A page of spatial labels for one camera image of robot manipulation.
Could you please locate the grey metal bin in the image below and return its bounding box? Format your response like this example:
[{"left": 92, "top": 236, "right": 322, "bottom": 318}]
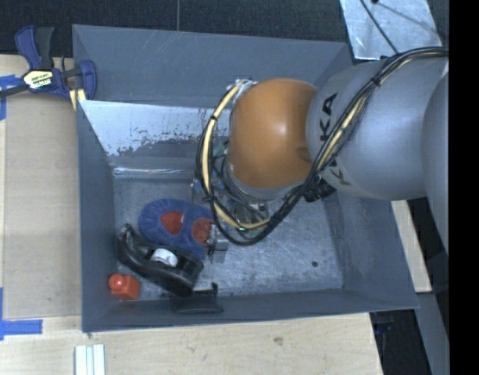
[{"left": 71, "top": 24, "right": 420, "bottom": 334}]

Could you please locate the blue slipper with orange patches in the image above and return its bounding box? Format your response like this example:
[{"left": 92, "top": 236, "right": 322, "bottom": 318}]
[{"left": 138, "top": 198, "right": 225, "bottom": 260}]

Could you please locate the black tape dispenser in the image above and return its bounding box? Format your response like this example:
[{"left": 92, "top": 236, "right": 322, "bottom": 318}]
[{"left": 116, "top": 223, "right": 206, "bottom": 298}]

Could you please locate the red-orange toy block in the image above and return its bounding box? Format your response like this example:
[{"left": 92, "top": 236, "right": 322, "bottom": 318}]
[{"left": 107, "top": 273, "right": 142, "bottom": 302}]

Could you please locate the pale wood flat board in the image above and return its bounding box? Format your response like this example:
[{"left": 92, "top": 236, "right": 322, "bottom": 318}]
[{"left": 3, "top": 91, "right": 84, "bottom": 320}]

